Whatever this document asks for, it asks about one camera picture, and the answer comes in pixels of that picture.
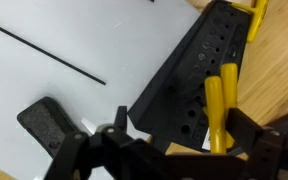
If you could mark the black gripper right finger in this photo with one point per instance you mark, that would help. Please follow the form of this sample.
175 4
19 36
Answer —
264 150

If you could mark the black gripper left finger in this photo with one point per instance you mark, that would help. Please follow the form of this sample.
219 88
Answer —
77 156

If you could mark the black wedge tool holder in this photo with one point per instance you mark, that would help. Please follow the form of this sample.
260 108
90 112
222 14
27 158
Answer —
177 83

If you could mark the white board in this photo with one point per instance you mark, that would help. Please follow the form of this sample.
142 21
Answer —
84 40

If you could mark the small black foam pad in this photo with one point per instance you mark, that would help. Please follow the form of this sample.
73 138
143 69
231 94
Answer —
42 123

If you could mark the long thin black rod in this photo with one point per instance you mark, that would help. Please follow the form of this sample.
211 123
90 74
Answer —
44 51

